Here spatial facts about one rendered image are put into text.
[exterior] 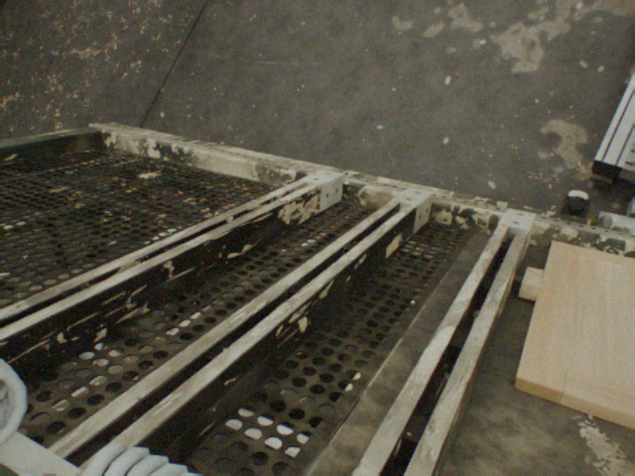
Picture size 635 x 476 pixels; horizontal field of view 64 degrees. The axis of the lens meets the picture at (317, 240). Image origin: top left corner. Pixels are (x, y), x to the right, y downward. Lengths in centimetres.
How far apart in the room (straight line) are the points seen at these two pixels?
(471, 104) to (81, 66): 236
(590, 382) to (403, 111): 183
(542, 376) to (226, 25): 267
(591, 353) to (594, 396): 11
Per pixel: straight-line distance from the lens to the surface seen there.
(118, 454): 29
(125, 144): 178
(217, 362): 58
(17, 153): 168
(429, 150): 232
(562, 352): 81
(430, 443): 51
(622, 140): 207
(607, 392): 76
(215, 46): 306
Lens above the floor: 209
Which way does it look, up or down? 65 degrees down
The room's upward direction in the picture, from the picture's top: 55 degrees counter-clockwise
